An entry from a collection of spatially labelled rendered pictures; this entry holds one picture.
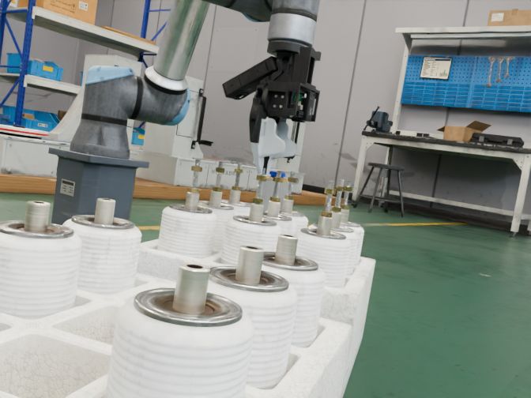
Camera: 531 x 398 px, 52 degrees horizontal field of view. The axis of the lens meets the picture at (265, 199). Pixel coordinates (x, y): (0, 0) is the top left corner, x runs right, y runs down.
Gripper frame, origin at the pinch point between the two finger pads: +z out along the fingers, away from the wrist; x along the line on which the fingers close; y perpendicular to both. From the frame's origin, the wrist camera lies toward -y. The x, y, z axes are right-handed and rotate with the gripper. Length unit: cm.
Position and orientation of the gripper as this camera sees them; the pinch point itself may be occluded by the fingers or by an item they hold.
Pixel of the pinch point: (260, 166)
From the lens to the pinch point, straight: 92.8
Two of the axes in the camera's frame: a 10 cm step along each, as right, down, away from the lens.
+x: 5.2, 0.1, 8.5
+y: 8.4, 1.7, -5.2
